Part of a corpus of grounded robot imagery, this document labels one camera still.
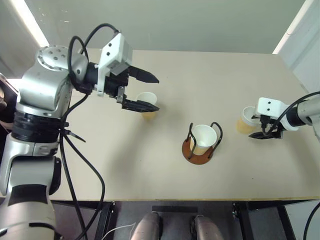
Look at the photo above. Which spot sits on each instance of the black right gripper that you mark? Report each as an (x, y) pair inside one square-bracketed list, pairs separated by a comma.
[(276, 132)]

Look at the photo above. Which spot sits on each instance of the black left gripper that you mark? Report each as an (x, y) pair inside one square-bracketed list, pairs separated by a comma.
[(115, 86)]

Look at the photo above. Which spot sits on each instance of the paper cup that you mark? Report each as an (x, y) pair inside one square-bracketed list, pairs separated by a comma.
[(147, 97), (245, 125), (203, 136)]

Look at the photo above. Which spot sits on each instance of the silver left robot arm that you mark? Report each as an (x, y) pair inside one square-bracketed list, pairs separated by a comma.
[(37, 82)]

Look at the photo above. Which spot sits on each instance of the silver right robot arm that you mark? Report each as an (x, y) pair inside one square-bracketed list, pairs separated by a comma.
[(306, 110)]

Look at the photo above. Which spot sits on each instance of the black zip tie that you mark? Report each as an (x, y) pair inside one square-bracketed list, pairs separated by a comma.
[(75, 137)]

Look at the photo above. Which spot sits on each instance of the grey rounded shape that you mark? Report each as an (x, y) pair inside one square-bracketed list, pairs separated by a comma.
[(146, 227), (207, 228)]

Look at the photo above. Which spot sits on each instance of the black floor strip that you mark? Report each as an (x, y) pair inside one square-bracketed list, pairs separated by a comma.
[(175, 209)]

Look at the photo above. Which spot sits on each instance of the dark brown object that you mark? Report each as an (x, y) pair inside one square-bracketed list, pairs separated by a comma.
[(6, 110)]

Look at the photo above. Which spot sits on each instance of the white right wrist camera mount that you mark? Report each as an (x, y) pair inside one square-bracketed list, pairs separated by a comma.
[(270, 106)]

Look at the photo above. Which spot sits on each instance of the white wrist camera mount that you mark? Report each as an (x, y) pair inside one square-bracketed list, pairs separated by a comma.
[(117, 50), (270, 106)]

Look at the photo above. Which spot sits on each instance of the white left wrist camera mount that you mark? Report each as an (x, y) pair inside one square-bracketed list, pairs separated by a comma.
[(117, 50)]

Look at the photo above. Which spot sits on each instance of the black table frame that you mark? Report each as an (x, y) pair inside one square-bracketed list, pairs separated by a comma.
[(242, 217)]

